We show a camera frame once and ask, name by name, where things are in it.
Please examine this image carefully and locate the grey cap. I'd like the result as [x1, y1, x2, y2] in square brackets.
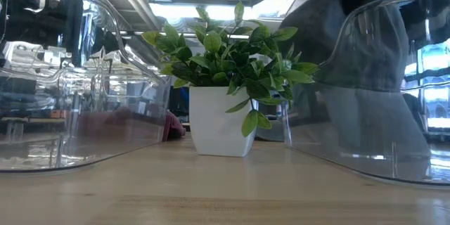
[277, 0, 432, 158]

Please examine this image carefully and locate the green artificial plant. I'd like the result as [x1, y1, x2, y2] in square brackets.
[141, 1, 319, 138]

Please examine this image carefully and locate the clear plastic bin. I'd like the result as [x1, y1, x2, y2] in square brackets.
[281, 0, 450, 187]
[0, 0, 173, 176]

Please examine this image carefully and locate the white square plant pot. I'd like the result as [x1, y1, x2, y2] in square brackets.
[188, 86, 257, 158]

